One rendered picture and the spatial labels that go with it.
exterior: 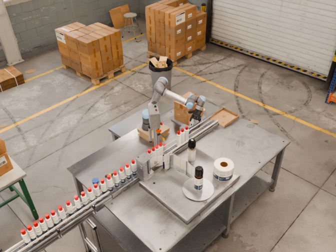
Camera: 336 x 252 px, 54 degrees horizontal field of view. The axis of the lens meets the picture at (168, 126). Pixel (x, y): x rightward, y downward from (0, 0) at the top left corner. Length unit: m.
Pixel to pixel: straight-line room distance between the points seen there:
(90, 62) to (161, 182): 3.80
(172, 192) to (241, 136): 1.23
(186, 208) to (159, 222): 0.29
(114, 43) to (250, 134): 3.77
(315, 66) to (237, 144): 3.71
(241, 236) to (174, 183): 1.17
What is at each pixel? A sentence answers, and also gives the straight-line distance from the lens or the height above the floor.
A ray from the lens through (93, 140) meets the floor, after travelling 5.40.
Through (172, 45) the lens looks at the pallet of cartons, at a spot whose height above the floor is 0.47.
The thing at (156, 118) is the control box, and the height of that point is 1.42.
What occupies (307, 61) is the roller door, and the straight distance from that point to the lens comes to 7.29.
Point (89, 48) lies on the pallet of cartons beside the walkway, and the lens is 6.55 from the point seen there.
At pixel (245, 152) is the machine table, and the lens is 3.86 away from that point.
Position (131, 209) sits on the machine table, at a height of 0.83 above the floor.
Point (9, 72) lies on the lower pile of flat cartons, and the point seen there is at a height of 0.20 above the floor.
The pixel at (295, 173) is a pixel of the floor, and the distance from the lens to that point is 4.98.
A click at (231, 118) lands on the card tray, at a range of 4.34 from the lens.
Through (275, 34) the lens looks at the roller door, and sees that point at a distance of 7.44.
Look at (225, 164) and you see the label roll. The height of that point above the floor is 0.99.
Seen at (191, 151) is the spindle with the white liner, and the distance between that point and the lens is 3.46.
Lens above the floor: 3.36
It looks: 37 degrees down
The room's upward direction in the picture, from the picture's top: 2 degrees counter-clockwise
